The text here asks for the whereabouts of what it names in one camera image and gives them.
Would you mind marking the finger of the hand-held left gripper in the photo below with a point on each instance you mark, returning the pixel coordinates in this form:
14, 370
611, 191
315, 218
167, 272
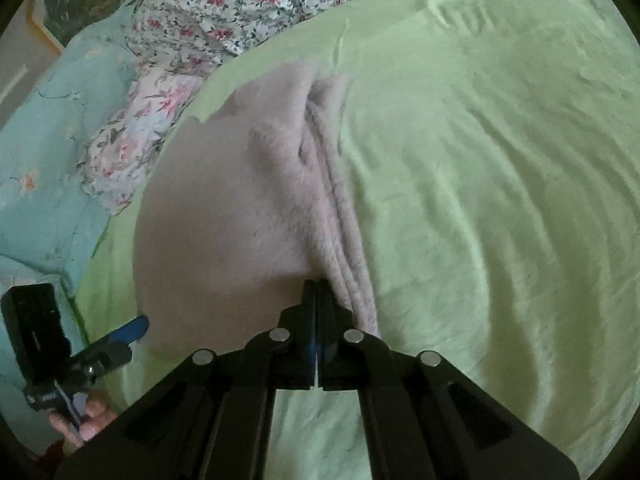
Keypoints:
131, 329
107, 357

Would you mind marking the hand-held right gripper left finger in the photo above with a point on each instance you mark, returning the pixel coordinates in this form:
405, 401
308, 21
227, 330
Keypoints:
310, 320

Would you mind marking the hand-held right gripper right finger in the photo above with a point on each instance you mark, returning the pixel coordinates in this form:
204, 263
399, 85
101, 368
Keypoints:
326, 320

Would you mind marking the beige knit sweater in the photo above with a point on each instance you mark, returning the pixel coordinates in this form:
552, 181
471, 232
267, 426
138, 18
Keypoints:
225, 210

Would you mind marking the person's left hand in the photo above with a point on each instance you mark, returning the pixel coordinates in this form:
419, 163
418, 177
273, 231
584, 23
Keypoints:
97, 422

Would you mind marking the teal floral quilt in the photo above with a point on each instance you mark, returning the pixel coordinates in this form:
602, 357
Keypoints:
50, 160

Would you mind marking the patchwork floral pillow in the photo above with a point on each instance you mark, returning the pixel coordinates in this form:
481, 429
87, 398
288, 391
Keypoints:
135, 140

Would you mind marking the light green bed sheet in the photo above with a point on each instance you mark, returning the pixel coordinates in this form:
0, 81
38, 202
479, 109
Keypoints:
500, 185

